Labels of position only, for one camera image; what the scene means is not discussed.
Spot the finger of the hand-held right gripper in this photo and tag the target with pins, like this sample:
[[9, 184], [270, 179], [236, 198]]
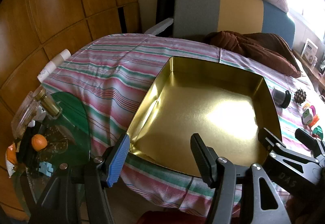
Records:
[[269, 137], [304, 136]]

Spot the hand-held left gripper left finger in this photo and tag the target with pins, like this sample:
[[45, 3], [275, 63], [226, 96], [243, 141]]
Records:
[[118, 160]]

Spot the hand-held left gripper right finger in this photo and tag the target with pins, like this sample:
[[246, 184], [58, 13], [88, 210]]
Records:
[[203, 160]]

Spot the orange plastic toy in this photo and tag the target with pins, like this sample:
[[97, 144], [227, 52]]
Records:
[[316, 120]]

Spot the grey jar with black lid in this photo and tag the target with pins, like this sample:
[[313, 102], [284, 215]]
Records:
[[279, 95]]

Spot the gold metal tin box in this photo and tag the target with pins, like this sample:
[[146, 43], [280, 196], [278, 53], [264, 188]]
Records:
[[203, 102]]

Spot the brown pine cone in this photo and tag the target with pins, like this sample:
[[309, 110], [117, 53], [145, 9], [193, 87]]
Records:
[[301, 95]]

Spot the green glass side table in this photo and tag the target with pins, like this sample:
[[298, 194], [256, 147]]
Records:
[[71, 112]]

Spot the wooden shelf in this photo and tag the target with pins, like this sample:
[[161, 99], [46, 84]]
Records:
[[308, 69]]

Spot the blue puzzle piece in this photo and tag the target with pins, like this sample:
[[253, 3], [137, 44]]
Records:
[[45, 167]]

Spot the orange fruit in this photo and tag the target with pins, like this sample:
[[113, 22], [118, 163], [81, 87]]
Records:
[[39, 142]]

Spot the striped pink green blanket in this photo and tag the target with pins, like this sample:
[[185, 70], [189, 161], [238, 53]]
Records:
[[114, 74]]

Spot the white box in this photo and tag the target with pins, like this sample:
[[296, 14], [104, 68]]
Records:
[[310, 48]]

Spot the glass jar with gold cap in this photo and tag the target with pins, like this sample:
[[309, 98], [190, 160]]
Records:
[[49, 104]]

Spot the brown quilted cloth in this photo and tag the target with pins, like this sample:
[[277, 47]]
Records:
[[254, 48]]

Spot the black box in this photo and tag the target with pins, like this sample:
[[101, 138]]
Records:
[[25, 147]]

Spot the clear glass bottle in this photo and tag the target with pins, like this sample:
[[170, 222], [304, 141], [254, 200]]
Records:
[[24, 117]]

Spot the orange white packet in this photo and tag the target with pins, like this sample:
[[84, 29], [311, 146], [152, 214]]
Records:
[[10, 160]]

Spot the stack of paper cups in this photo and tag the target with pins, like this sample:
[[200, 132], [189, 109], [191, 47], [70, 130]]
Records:
[[54, 62]]

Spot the white foam piece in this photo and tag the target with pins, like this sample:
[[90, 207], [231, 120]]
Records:
[[160, 26]]

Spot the grey yellow blue sofa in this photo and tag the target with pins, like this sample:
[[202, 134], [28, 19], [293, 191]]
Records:
[[198, 10]]

